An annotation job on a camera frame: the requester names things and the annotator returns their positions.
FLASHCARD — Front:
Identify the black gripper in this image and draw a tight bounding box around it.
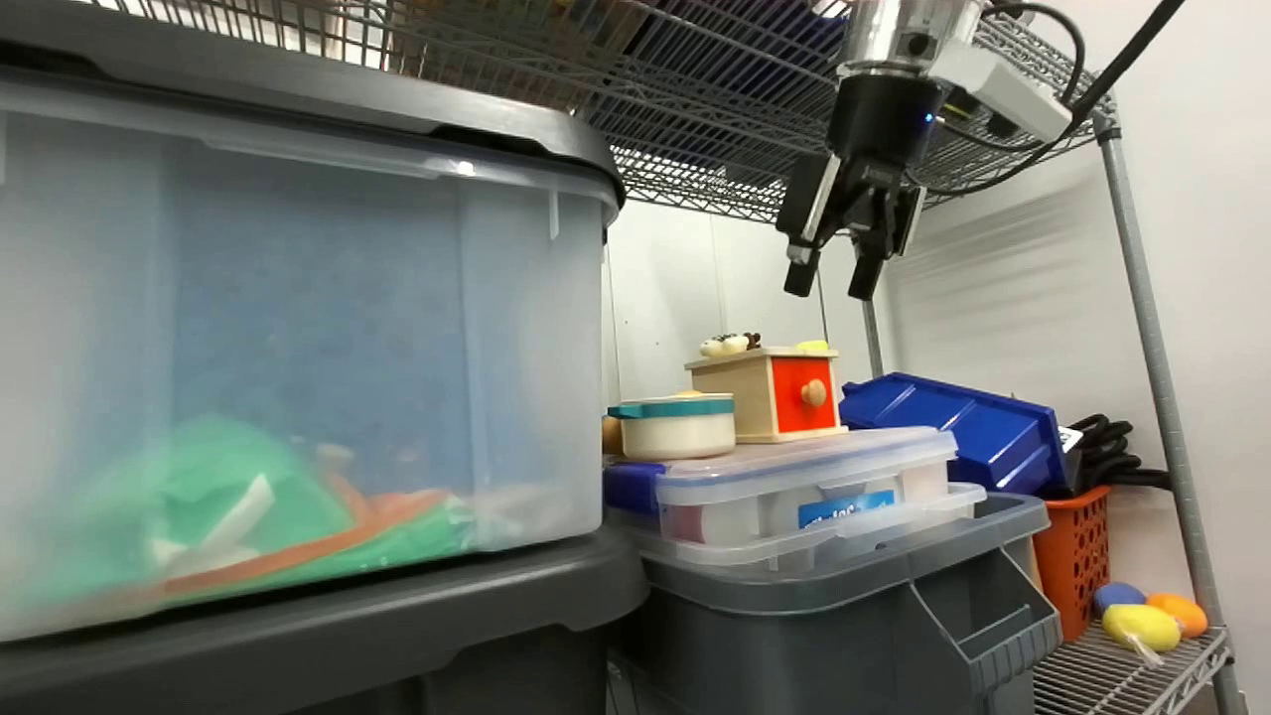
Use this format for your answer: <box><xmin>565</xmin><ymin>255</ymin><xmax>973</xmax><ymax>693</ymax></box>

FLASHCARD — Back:
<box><xmin>778</xmin><ymin>77</ymin><xmax>938</xmax><ymax>302</ymax></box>

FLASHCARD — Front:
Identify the brown bread plush toy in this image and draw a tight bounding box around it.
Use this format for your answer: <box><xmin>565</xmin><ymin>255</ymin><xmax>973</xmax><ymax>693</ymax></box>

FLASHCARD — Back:
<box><xmin>602</xmin><ymin>416</ymin><xmax>622</xmax><ymax>456</ymax></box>

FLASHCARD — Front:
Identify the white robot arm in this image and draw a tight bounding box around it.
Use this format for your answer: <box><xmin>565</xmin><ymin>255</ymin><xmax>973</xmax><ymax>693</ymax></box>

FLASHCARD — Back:
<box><xmin>775</xmin><ymin>0</ymin><xmax>981</xmax><ymax>302</ymax></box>

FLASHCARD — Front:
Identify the yellow banana toy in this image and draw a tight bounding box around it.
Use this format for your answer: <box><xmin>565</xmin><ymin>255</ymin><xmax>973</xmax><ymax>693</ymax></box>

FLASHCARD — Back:
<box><xmin>794</xmin><ymin>339</ymin><xmax>836</xmax><ymax>354</ymax></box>

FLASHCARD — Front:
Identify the blue plush toy on shelf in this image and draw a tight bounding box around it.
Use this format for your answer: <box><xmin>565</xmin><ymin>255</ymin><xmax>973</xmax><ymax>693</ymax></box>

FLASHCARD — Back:
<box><xmin>1092</xmin><ymin>579</ymin><xmax>1146</xmax><ymax>615</ymax></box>

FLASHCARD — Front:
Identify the yellow plush toy on shelf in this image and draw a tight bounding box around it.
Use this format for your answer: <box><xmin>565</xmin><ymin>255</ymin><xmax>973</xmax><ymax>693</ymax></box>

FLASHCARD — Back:
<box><xmin>1101</xmin><ymin>603</ymin><xmax>1183</xmax><ymax>664</ymax></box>

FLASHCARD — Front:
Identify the orange plush toy on shelf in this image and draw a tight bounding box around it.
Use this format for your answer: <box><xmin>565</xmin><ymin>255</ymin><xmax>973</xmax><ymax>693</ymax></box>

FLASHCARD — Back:
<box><xmin>1146</xmin><ymin>591</ymin><xmax>1210</xmax><ymax>639</ymax></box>

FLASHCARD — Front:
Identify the red wooden drawer box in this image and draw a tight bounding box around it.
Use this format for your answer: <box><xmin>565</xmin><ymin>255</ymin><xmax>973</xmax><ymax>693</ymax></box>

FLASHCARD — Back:
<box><xmin>688</xmin><ymin>351</ymin><xmax>840</xmax><ymax>445</ymax></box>

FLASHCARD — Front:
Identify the white bowl teal lid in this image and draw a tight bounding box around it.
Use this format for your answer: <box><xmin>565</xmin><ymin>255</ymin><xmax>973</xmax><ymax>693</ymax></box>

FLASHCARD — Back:
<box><xmin>611</xmin><ymin>392</ymin><xmax>736</xmax><ymax>461</ymax></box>

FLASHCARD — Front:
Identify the clear flat plastic container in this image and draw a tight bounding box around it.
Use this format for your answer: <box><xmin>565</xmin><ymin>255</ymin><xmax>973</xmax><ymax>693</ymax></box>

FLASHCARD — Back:
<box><xmin>602</xmin><ymin>427</ymin><xmax>983</xmax><ymax>571</ymax></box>

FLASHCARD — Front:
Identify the blue plastic bin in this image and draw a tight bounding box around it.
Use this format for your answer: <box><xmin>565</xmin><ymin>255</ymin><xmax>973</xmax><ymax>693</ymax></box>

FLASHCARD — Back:
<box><xmin>836</xmin><ymin>375</ymin><xmax>1069</xmax><ymax>496</ymax></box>

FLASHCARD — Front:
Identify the orange mesh basket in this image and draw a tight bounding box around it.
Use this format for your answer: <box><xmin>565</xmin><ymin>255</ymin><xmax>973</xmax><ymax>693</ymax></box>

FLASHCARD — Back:
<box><xmin>1032</xmin><ymin>486</ymin><xmax>1110</xmax><ymax>639</ymax></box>

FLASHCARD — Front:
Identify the grey storage bin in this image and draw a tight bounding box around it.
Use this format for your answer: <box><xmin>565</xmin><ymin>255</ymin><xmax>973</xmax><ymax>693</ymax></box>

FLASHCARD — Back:
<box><xmin>616</xmin><ymin>496</ymin><xmax>1061</xmax><ymax>715</ymax></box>

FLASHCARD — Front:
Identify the large grey lower tote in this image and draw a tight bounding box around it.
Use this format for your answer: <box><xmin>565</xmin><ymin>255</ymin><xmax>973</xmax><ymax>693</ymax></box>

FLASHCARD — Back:
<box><xmin>0</xmin><ymin>533</ymin><xmax>647</xmax><ymax>715</ymax></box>

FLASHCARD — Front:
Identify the large clear storage tote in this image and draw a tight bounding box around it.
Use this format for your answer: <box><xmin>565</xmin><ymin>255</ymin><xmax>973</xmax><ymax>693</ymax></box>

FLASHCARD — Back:
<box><xmin>0</xmin><ymin>39</ymin><xmax>622</xmax><ymax>645</ymax></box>

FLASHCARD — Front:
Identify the wire shelf rack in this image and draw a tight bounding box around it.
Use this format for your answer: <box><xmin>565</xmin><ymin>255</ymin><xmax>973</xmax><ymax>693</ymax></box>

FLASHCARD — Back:
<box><xmin>76</xmin><ymin>0</ymin><xmax>1252</xmax><ymax>715</ymax></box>

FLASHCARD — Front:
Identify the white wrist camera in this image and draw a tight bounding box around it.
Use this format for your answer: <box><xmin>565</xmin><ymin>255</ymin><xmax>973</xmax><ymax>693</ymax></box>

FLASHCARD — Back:
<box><xmin>934</xmin><ymin>39</ymin><xmax>1069</xmax><ymax>142</ymax></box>

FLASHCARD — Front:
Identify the black cable bundle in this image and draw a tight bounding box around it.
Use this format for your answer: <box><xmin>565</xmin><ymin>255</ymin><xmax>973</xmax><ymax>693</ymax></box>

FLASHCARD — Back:
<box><xmin>1057</xmin><ymin>410</ymin><xmax>1175</xmax><ymax>496</ymax></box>

